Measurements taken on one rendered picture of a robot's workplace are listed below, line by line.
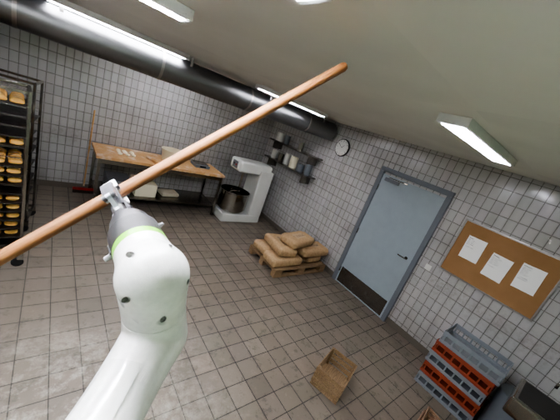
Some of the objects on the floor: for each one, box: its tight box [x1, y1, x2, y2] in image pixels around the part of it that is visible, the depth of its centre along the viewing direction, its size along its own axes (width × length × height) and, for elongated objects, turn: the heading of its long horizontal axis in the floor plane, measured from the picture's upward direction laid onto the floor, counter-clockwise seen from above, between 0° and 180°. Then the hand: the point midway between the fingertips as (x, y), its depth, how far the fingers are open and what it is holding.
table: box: [88, 142, 225, 215], centre depth 527 cm, size 220×80×90 cm, turn 81°
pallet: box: [248, 244, 326, 278], centre depth 498 cm, size 120×80×14 cm, turn 81°
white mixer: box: [212, 156, 273, 223], centre depth 597 cm, size 100×66×132 cm, turn 81°
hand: (116, 193), depth 68 cm, fingers closed on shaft, 3 cm apart
